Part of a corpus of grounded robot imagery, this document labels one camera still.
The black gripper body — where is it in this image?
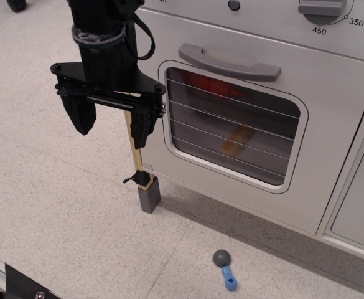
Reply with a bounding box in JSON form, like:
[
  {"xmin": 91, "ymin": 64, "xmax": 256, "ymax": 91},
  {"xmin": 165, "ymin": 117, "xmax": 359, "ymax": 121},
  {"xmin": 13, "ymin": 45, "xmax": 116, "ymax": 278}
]
[{"xmin": 50, "ymin": 24, "xmax": 167, "ymax": 120}]

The grey and blue toy scoop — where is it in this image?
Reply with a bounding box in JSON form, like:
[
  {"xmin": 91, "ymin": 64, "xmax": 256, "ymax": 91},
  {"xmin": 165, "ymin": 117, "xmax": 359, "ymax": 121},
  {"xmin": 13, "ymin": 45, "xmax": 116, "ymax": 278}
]
[{"xmin": 212, "ymin": 249, "xmax": 238, "ymax": 291}]

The white toy kitchen cabinet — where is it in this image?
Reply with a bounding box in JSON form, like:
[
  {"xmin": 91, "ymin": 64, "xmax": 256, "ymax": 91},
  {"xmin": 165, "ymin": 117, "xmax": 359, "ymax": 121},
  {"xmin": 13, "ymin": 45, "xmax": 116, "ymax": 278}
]
[{"xmin": 138, "ymin": 1, "xmax": 364, "ymax": 258}]

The black tape strip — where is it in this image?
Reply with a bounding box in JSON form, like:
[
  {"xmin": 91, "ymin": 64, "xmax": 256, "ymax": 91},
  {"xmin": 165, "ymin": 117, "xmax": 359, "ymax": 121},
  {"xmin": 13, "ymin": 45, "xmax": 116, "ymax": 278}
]
[{"xmin": 123, "ymin": 170, "xmax": 151, "ymax": 186}]

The black base plate with screw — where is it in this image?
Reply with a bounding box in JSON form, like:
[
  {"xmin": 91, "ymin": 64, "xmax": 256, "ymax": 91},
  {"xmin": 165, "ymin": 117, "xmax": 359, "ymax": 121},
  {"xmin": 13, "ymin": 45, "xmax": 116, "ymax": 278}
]
[{"xmin": 4, "ymin": 264, "xmax": 60, "ymax": 299}]

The black caster wheel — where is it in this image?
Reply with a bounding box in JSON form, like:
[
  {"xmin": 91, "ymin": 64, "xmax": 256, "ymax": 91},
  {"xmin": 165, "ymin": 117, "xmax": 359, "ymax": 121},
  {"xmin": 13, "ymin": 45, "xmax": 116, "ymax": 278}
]
[{"xmin": 6, "ymin": 0, "xmax": 27, "ymax": 13}]

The grey oven door handle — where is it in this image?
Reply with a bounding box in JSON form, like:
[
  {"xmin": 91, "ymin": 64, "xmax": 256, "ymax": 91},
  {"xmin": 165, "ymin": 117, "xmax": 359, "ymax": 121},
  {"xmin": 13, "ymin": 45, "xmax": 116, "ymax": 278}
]
[{"xmin": 178, "ymin": 43, "xmax": 281, "ymax": 82}]

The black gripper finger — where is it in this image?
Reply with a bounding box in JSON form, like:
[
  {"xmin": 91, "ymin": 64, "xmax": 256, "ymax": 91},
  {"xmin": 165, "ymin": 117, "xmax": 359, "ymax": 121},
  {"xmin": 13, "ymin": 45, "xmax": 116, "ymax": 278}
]
[
  {"xmin": 60, "ymin": 93, "xmax": 96, "ymax": 135},
  {"xmin": 130, "ymin": 108, "xmax": 157, "ymax": 149}
]

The toy bread loaf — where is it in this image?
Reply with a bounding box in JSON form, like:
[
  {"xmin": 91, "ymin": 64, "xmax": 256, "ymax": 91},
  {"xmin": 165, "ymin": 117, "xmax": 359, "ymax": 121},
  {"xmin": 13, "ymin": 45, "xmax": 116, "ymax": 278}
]
[{"xmin": 220, "ymin": 125, "xmax": 254, "ymax": 157}]

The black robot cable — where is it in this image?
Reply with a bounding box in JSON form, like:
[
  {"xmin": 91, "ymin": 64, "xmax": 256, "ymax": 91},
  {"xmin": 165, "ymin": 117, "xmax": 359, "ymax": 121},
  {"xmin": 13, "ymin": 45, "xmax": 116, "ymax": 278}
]
[{"xmin": 131, "ymin": 12, "xmax": 156, "ymax": 61}]

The grey leg foot cap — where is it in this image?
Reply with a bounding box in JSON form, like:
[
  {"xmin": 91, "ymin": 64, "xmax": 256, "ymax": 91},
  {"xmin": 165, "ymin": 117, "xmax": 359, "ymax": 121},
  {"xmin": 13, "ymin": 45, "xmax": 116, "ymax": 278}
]
[{"xmin": 138, "ymin": 178, "xmax": 161, "ymax": 214}]

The grey temperature knob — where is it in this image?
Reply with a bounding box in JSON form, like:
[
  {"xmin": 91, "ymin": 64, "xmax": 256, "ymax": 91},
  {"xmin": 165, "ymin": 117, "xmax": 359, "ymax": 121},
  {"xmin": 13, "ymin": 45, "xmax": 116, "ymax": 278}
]
[{"xmin": 298, "ymin": 0, "xmax": 347, "ymax": 25}]

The wooden cabinet leg post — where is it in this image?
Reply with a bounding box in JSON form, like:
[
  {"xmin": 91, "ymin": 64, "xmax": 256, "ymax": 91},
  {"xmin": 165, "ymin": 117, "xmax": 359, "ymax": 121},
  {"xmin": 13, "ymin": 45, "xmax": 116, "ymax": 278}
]
[{"xmin": 124, "ymin": 110, "xmax": 155, "ymax": 191}]

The white oven door with window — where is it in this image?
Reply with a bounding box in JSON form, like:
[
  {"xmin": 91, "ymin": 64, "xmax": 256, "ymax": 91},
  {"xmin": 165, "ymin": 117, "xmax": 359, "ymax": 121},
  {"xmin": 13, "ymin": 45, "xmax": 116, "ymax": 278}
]
[{"xmin": 139, "ymin": 9, "xmax": 364, "ymax": 234}]

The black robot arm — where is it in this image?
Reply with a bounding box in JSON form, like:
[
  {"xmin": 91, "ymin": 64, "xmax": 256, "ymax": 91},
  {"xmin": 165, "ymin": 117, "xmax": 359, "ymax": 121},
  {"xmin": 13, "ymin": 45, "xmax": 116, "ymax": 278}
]
[{"xmin": 50, "ymin": 1, "xmax": 166, "ymax": 149}]

